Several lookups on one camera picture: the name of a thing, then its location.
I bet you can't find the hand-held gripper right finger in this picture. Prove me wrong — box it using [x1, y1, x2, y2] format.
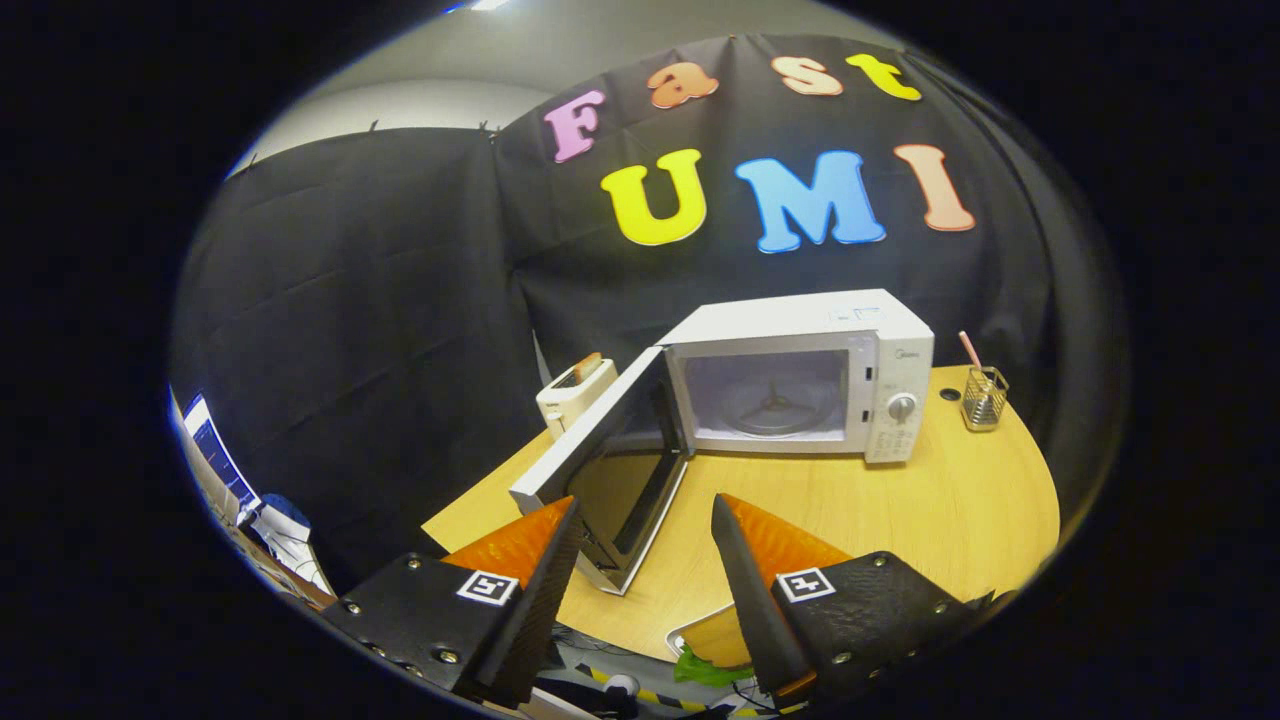
[711, 492, 992, 707]

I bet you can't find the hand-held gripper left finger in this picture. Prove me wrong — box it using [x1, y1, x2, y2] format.
[320, 494, 585, 707]

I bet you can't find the brown bread lettuce sandwich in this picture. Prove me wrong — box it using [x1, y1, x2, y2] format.
[675, 604, 757, 689]

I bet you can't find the white microwave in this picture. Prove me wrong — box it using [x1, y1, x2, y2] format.
[510, 289, 936, 596]

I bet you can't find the white ribbed tray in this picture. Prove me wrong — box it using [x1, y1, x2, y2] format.
[665, 600, 746, 666]

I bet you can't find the white toaster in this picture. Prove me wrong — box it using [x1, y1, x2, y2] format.
[536, 360, 619, 441]

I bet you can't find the computer monitor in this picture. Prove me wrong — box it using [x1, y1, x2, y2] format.
[180, 393, 263, 523]

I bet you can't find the black backdrop cloth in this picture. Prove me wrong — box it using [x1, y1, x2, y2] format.
[170, 30, 1101, 591]

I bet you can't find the wire mesh holder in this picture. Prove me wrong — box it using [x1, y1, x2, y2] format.
[962, 366, 1011, 433]

